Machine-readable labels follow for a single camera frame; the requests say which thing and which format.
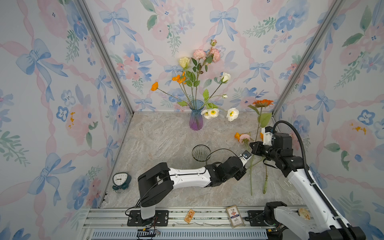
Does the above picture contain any pink rose stem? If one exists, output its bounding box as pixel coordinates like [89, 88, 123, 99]
[191, 40, 221, 99]

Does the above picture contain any white metal bucket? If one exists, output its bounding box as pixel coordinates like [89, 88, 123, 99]
[278, 175, 295, 192]

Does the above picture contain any round floral coaster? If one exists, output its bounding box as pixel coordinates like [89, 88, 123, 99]
[298, 208, 311, 221]

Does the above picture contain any orange gerbera stem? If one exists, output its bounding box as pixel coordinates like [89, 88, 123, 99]
[249, 100, 274, 196]

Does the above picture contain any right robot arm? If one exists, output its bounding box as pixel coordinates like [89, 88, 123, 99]
[250, 133, 366, 240]

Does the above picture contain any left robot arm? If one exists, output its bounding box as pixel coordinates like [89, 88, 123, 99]
[138, 151, 251, 220]

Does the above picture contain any orange poppy green leaves stem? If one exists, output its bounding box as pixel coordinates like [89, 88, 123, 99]
[261, 132, 268, 194]

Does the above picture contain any blue purple glass vase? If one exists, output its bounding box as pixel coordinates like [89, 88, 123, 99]
[189, 100, 204, 131]

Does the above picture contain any playing card box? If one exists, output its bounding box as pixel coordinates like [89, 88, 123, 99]
[226, 205, 245, 228]

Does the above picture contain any small orange tag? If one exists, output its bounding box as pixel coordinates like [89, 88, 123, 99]
[184, 209, 196, 224]

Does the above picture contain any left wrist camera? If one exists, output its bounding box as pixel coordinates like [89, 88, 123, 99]
[239, 151, 252, 166]

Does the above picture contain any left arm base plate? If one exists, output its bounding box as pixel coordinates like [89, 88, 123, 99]
[127, 210, 169, 227]

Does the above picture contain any aluminium rail frame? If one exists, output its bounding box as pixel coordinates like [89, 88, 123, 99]
[78, 207, 299, 240]

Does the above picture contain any small white flower spray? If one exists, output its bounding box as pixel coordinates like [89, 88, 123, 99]
[200, 90, 240, 122]

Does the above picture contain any clear glass vase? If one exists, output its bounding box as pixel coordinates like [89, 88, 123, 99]
[192, 145, 211, 163]

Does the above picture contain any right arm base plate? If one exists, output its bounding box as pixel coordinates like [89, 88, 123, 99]
[245, 210, 269, 227]

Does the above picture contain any small green alarm clock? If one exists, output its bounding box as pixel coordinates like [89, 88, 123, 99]
[112, 172, 132, 191]

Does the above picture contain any pink carnation stem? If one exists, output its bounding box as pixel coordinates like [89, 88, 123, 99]
[235, 133, 252, 153]

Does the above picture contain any yellow rose stem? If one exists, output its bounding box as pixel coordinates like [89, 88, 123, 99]
[177, 57, 197, 104]

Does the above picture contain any white rose bud stem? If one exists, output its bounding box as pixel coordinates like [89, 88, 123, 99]
[203, 72, 232, 104]

